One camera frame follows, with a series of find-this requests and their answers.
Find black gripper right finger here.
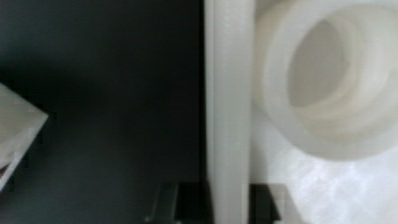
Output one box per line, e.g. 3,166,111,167
248,183,302,224

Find white square table top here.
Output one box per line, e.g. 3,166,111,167
204,0,398,224

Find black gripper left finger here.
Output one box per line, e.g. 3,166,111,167
143,182,207,224

